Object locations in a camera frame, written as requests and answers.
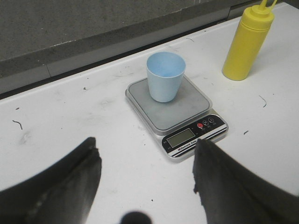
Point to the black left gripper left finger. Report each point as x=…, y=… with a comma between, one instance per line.
x=61, y=194

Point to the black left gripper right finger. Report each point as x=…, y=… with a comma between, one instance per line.
x=231, y=194

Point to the light blue plastic cup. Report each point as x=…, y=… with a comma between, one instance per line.
x=165, y=71

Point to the yellow squeeze bottle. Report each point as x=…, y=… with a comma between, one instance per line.
x=250, y=34

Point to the silver electronic kitchen scale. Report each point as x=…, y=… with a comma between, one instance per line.
x=178, y=125

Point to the grey stone counter ledge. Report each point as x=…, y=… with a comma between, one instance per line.
x=45, y=40

